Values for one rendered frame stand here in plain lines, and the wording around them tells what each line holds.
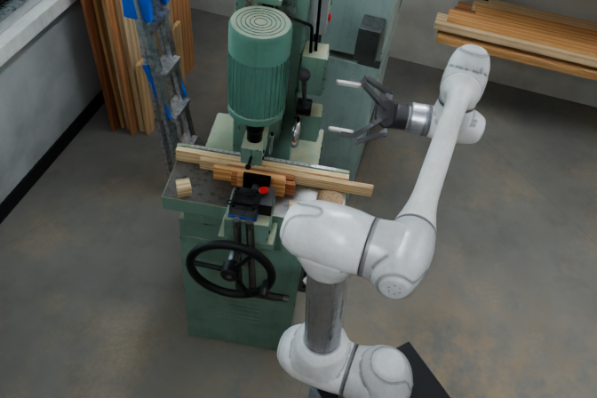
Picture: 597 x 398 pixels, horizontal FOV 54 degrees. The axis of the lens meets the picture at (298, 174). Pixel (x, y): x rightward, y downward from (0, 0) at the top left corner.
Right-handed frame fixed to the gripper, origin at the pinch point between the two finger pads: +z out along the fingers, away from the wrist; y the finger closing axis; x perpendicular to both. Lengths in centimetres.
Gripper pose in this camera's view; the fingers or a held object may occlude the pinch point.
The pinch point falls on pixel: (336, 105)
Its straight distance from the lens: 167.8
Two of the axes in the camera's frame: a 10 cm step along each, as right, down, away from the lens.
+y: 1.7, -9.8, 1.2
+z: -9.9, -1.7, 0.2
